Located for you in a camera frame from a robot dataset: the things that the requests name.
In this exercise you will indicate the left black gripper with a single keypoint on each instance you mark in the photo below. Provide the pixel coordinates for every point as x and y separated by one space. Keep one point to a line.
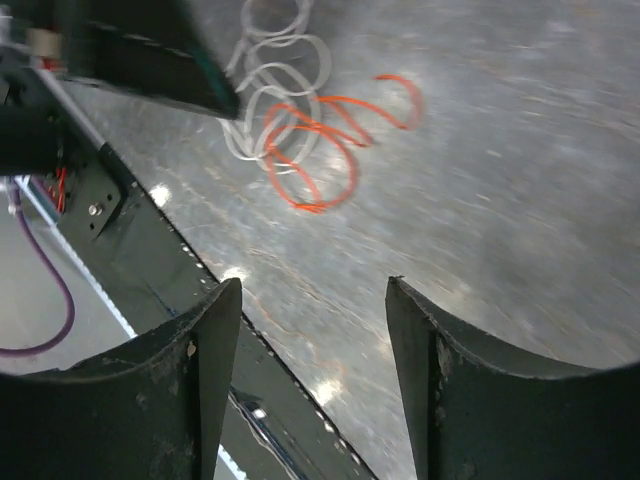
49 148

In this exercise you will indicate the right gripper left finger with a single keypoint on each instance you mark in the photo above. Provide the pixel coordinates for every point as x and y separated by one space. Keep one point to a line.
151 408

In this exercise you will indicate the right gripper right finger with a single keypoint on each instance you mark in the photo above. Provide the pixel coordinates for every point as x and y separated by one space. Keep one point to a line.
477 407

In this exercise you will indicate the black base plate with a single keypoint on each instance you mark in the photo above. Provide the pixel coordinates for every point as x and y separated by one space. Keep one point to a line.
271 428

